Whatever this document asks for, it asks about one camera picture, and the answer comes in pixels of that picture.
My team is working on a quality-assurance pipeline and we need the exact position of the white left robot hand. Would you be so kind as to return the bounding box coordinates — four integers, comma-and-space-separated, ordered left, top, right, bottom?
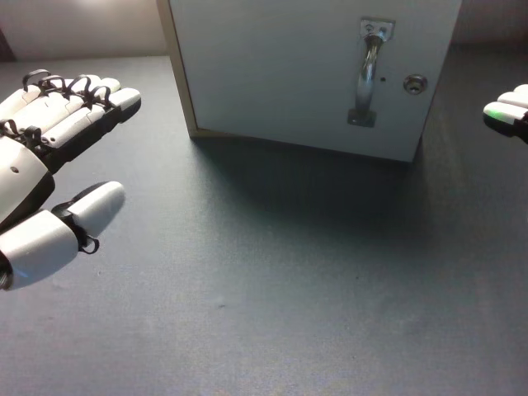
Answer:
0, 68, 143, 292

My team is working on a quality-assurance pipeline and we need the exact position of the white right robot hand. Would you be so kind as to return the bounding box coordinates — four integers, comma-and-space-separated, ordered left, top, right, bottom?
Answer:
482, 83, 528, 145

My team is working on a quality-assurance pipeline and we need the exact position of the dark brown wooden panel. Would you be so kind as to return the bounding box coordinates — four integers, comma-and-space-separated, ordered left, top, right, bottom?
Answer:
167, 0, 463, 163

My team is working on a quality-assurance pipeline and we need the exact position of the round silver keyhole lock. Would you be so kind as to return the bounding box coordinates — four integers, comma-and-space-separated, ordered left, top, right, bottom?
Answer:
403, 73, 428, 96

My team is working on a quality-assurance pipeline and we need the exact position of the light wooden box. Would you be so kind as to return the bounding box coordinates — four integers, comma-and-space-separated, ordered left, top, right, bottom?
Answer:
156, 0, 464, 164

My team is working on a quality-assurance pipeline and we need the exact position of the grey table cloth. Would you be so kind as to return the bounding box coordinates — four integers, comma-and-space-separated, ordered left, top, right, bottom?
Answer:
0, 43, 528, 396

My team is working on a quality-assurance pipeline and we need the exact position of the silver metal door handle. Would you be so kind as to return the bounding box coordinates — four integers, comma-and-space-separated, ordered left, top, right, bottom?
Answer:
346, 16, 397, 128

